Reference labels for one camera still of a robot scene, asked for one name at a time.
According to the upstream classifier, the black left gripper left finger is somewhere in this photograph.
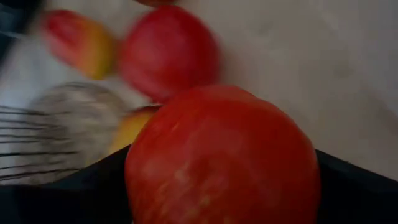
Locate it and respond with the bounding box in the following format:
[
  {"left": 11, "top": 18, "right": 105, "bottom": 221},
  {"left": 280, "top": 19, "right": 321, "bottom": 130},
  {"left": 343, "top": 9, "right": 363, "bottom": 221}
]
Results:
[{"left": 0, "top": 144, "right": 134, "bottom": 224}]

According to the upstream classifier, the black wire basket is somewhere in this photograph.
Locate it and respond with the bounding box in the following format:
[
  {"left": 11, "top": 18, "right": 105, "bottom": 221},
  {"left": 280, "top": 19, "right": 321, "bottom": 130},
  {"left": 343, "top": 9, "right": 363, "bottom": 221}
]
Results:
[{"left": 0, "top": 104, "right": 81, "bottom": 183}]

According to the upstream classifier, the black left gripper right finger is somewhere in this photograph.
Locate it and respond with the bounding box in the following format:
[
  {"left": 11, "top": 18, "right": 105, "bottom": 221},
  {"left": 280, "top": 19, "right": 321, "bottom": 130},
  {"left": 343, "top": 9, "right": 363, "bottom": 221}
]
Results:
[{"left": 314, "top": 149, "right": 398, "bottom": 224}]

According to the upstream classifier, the red and orange mango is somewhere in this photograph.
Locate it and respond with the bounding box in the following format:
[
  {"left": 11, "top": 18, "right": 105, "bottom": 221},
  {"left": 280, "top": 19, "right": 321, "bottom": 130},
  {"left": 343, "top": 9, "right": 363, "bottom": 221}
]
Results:
[{"left": 40, "top": 9, "right": 118, "bottom": 80}]

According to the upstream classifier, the round woven straw placemat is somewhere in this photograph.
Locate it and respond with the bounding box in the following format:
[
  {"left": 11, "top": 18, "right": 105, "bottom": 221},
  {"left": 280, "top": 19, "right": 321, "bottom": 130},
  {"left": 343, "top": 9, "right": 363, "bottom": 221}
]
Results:
[{"left": 27, "top": 81, "right": 131, "bottom": 175}]

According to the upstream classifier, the small red apple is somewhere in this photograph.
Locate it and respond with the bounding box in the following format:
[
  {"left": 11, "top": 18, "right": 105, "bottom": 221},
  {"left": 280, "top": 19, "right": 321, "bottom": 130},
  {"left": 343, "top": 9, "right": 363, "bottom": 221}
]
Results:
[{"left": 133, "top": 0, "right": 180, "bottom": 7}]

